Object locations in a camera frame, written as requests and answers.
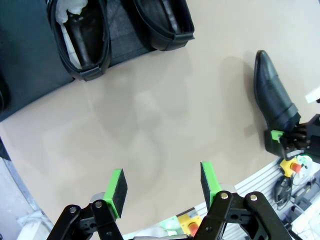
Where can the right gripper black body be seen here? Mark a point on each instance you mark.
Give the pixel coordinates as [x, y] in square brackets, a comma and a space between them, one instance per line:
[315, 137]

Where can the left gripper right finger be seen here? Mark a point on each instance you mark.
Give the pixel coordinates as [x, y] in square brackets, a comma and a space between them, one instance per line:
[225, 215]

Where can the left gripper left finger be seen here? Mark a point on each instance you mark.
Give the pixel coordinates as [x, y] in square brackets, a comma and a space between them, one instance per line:
[117, 195]

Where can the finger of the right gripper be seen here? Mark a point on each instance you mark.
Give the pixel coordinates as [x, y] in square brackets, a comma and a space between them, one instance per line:
[272, 145]
[300, 131]

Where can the black leather shoe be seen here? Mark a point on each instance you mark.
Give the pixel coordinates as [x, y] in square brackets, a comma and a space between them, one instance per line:
[82, 50]
[162, 37]
[270, 85]

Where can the black metal shoe stand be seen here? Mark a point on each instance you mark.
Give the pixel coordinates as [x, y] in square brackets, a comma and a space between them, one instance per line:
[25, 62]

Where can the yellow emergency stop box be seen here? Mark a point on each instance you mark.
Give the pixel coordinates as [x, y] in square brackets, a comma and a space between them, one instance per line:
[186, 220]
[287, 166]

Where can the green white plastic part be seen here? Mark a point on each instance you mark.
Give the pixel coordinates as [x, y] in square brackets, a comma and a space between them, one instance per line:
[306, 162]
[170, 225]

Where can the grey electronics box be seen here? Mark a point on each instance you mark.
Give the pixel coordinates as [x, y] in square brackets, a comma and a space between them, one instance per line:
[303, 200]

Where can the white paper shoe stuffing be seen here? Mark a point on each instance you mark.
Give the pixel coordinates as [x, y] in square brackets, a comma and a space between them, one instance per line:
[75, 6]

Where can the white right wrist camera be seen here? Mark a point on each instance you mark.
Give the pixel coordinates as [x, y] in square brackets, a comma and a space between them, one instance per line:
[313, 96]

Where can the aluminium profile rail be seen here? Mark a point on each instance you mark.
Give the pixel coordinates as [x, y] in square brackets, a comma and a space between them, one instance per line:
[250, 182]

